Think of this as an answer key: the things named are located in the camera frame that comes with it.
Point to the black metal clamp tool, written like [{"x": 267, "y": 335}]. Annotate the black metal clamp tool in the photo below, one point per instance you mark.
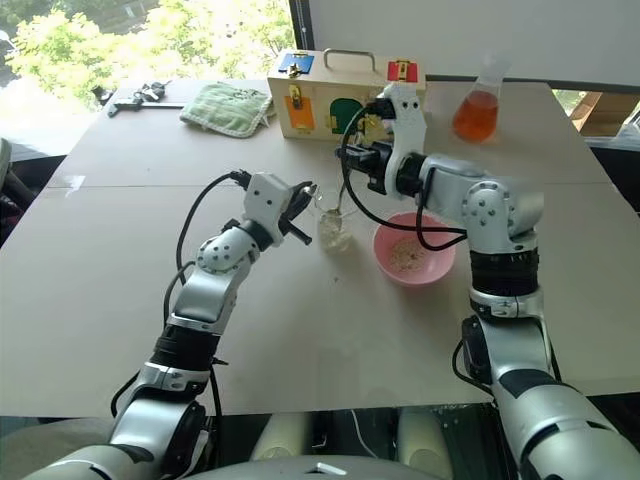
[{"x": 150, "y": 95}]

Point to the metal spoon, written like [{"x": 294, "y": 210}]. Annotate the metal spoon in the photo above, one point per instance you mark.
[{"x": 340, "y": 195}]

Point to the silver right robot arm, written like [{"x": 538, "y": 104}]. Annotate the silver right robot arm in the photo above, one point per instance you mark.
[{"x": 500, "y": 210}]

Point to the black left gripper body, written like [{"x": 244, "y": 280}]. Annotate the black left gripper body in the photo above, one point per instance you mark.
[{"x": 294, "y": 207}]

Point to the silver robot torso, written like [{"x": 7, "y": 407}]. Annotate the silver robot torso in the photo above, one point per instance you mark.
[{"x": 325, "y": 471}]

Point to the glass flask with orange liquid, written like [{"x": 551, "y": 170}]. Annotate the glass flask with orange liquid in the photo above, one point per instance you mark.
[{"x": 476, "y": 117}]

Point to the wooden furniture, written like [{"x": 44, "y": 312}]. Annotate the wooden furniture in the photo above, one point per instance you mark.
[{"x": 600, "y": 107}]

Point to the pink bowl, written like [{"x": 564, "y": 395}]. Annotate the pink bowl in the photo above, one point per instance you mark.
[{"x": 415, "y": 270}]

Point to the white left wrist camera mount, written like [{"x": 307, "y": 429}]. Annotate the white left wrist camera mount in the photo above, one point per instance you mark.
[{"x": 265, "y": 200}]

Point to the wooden lock box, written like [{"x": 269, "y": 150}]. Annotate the wooden lock box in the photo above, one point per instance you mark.
[{"x": 320, "y": 107}]

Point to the green quilted cloth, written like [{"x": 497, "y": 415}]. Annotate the green quilted cloth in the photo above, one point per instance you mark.
[{"x": 225, "y": 107}]

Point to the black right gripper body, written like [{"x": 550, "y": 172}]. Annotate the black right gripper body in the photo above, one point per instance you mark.
[{"x": 379, "y": 165}]

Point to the glass mug with oatmeal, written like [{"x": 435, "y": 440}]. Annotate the glass mug with oatmeal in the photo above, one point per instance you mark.
[{"x": 334, "y": 235}]

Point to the black window post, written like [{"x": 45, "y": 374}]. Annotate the black window post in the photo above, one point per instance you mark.
[{"x": 299, "y": 25}]

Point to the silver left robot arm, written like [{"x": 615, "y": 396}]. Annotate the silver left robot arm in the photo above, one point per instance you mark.
[{"x": 200, "y": 295}]

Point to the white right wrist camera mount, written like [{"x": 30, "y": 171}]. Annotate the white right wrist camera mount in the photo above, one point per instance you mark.
[{"x": 409, "y": 127}]

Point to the white rounded shape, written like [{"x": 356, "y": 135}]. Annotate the white rounded shape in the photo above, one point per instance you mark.
[
  {"x": 424, "y": 440},
  {"x": 280, "y": 437}
]

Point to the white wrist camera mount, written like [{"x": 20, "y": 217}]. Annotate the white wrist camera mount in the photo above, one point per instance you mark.
[
  {"x": 409, "y": 127},
  {"x": 265, "y": 200}
]

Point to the small black object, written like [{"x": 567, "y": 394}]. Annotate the small black object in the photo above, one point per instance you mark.
[{"x": 100, "y": 95}]

